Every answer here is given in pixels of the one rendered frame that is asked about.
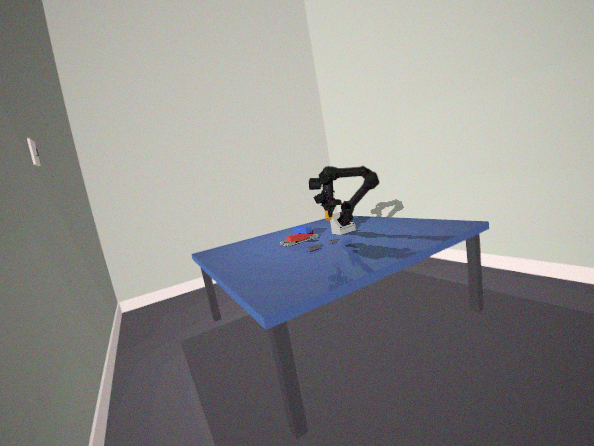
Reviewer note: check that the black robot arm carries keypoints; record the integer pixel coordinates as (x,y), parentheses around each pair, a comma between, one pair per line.
(331,173)

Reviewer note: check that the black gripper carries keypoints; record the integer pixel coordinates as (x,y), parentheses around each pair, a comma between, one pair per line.
(331,203)

